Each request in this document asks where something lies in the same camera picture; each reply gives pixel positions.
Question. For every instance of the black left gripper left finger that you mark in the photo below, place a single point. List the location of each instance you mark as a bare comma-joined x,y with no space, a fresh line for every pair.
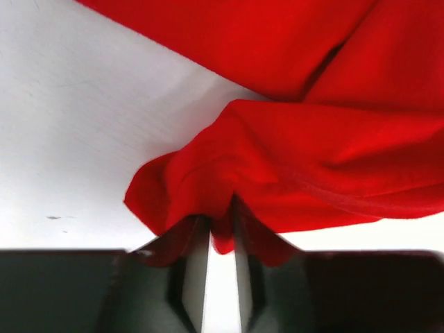
159,287

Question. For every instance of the red t shirt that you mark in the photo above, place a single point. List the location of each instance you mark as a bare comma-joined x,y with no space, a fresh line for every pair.
350,129

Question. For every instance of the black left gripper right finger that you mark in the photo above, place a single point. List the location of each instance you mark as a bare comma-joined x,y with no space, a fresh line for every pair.
282,288

